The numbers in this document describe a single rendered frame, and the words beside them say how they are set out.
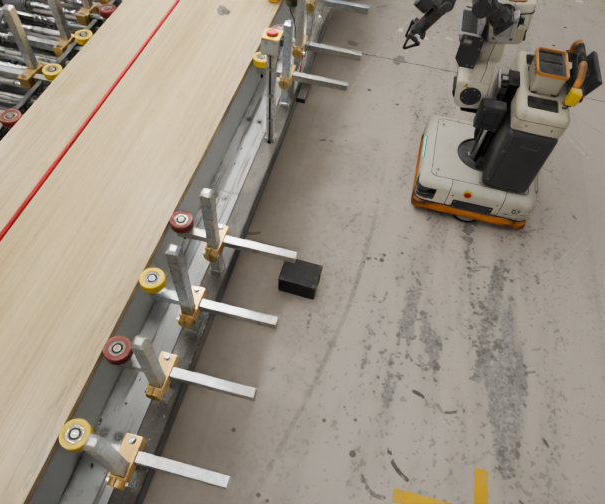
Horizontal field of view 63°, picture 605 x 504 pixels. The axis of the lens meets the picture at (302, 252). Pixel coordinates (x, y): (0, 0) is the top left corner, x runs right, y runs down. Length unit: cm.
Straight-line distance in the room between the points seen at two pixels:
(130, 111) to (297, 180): 127
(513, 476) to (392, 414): 57
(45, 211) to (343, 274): 152
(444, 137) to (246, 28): 133
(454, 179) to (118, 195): 184
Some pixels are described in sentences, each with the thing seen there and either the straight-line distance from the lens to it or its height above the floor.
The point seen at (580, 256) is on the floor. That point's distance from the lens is 333.
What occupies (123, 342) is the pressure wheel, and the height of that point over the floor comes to 91.
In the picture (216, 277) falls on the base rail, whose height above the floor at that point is 70.
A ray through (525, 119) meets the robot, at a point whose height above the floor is 77.
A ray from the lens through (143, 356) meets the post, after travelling 137.
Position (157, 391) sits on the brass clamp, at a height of 83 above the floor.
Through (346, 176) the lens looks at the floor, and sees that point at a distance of 320.
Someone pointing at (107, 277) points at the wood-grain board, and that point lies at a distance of 170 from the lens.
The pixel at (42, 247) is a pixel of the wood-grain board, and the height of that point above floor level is 90.
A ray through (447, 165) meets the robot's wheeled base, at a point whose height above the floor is 28.
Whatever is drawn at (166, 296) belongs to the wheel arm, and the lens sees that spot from 172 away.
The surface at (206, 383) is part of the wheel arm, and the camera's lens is 156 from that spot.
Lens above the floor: 228
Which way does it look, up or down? 55 degrees down
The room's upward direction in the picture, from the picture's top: 6 degrees clockwise
